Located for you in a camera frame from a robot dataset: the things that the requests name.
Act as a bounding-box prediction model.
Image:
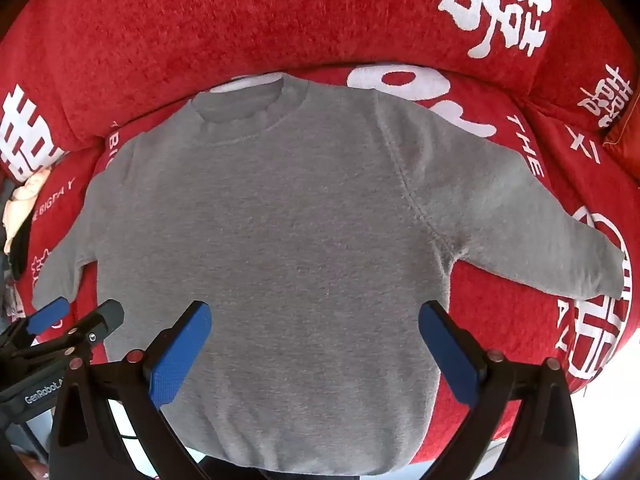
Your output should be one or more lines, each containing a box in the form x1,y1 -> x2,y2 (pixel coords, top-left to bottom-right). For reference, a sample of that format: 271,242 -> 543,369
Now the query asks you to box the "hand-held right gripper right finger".
419,301 -> 581,480

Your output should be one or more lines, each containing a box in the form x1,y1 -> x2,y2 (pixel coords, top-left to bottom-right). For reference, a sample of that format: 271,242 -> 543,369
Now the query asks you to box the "grey sweater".
31,72 -> 625,476

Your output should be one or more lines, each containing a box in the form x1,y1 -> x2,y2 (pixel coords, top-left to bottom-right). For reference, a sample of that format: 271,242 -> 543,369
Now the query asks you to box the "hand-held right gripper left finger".
48,301 -> 213,480

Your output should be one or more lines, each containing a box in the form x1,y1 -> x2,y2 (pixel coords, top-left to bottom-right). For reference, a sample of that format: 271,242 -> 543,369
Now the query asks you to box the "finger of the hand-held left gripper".
12,299 -> 126,378
0,296 -> 71,357

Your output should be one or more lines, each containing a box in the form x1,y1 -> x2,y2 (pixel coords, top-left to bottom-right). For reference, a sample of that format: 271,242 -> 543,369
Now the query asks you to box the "red printed sofa side cushion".
520,15 -> 640,181

